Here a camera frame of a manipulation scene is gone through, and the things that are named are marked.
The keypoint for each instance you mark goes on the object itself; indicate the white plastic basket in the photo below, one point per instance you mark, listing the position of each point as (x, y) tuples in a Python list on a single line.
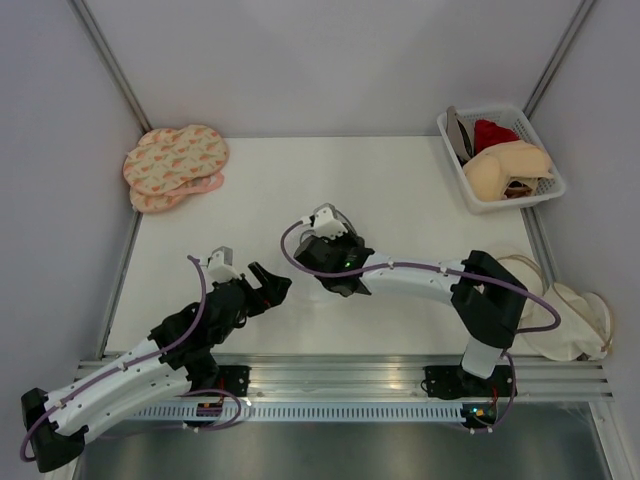
[(515, 120)]

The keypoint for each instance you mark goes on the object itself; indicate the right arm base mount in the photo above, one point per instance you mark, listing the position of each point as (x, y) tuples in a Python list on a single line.
[(451, 382)]

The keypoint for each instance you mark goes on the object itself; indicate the floral laundry bag top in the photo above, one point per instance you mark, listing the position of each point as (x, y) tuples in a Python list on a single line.
[(166, 159)]

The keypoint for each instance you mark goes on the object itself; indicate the floral laundry bag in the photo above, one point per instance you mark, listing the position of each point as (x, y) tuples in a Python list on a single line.
[(166, 159), (147, 204)]

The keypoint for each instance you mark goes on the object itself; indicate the aluminium frame post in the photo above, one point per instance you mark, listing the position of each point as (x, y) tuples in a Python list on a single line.
[(101, 46), (569, 37)]

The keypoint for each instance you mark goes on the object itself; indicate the beige grey bra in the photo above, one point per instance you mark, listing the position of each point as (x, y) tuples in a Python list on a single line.
[(459, 132)]

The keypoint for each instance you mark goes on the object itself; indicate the floral laundry bag bottom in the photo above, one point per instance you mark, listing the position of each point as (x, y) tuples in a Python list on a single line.
[(147, 204)]

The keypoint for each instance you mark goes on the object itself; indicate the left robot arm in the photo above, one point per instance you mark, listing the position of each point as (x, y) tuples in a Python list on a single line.
[(173, 360)]

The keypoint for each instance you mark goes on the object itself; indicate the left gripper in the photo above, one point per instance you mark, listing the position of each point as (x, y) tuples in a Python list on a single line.
[(276, 288)]

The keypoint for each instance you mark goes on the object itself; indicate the white mesh laundry bag blue zipper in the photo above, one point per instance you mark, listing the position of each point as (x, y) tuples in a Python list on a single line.
[(319, 296)]

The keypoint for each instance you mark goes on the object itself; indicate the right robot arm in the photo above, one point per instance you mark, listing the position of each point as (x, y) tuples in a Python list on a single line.
[(487, 298)]

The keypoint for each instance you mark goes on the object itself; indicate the white slotted cable duct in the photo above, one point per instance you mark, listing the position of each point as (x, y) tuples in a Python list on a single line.
[(193, 411)]

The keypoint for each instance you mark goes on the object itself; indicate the aluminium mounting rail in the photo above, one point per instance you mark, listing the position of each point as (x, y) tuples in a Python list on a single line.
[(290, 378)]

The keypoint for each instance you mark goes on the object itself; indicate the cream laundry bag right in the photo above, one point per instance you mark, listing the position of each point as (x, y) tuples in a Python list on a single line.
[(585, 328)]

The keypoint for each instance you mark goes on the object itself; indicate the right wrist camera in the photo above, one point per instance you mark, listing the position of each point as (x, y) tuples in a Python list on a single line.
[(328, 222)]

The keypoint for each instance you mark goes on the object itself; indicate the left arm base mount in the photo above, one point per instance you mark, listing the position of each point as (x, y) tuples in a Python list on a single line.
[(234, 379)]

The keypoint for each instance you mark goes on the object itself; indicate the black bra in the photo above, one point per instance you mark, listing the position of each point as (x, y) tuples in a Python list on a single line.
[(463, 158)]

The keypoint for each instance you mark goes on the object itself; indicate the right aluminium frame post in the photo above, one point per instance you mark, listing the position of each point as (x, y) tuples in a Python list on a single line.
[(569, 37)]

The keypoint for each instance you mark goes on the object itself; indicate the red bra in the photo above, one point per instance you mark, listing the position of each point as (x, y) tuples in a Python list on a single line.
[(488, 134)]

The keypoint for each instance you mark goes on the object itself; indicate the left aluminium frame post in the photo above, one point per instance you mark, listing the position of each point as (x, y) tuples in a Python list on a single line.
[(101, 46)]

